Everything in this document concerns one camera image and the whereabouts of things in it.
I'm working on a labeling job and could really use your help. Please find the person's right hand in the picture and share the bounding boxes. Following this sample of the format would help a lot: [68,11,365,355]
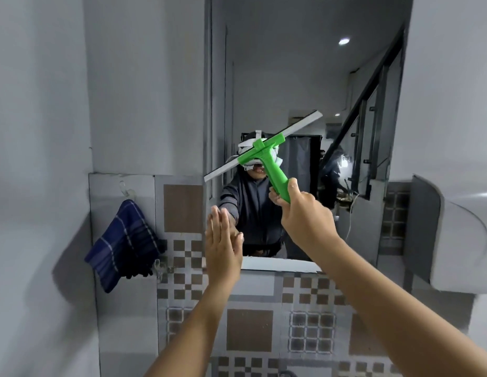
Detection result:
[280,178,340,258]

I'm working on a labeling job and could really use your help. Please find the person's left hand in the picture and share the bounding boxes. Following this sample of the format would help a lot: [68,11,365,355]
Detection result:
[204,205,244,289]

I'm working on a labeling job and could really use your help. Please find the green window squeegee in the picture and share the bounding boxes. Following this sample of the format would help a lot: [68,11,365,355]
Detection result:
[204,110,323,205]

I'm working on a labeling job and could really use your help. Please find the person's left forearm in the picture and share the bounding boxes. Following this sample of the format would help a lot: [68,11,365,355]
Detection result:
[144,273,244,377]

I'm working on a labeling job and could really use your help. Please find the person's right forearm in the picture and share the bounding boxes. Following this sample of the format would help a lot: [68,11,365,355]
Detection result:
[306,235,487,377]

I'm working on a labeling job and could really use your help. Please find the blue plaid towel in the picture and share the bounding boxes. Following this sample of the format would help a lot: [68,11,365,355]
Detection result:
[84,199,167,294]

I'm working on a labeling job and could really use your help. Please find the metal wall hook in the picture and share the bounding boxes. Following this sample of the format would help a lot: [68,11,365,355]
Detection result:
[153,259,176,280]

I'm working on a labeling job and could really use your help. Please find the wall mirror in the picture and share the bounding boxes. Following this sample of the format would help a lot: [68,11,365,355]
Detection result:
[206,0,413,273]

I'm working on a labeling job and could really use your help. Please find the clear wall hook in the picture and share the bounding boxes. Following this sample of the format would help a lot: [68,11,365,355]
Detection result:
[118,180,136,201]

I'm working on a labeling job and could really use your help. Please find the white wall-mounted appliance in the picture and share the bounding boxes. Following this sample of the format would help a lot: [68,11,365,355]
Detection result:
[404,174,487,295]

